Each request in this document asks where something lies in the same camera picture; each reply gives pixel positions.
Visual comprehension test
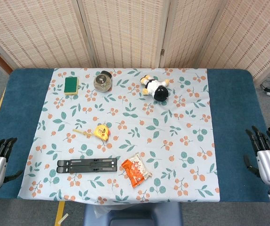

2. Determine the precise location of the floral print tablecloth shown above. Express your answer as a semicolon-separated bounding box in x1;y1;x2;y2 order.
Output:
16;67;221;204

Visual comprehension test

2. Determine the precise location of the black power cable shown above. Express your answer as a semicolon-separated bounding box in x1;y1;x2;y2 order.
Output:
259;77;270;93

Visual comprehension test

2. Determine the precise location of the black folding laptop stand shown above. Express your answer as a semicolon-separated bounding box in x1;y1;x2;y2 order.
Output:
57;157;118;174

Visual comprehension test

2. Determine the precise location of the woven folding screen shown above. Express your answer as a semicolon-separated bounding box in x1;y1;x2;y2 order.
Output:
0;0;270;81

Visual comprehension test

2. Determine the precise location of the green yellow sponge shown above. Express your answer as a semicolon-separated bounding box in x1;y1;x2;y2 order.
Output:
63;76;80;96

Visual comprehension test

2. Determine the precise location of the orange white snack packet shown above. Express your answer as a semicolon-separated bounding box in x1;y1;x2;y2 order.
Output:
121;152;153;188

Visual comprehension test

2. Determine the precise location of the black white plush toy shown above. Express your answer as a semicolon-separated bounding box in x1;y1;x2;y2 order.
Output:
139;74;170;102

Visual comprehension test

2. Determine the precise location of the blue table cover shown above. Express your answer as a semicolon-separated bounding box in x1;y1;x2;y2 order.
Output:
0;68;270;203

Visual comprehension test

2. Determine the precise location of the yellow tape measure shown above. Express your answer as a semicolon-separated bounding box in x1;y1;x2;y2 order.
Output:
73;124;112;142

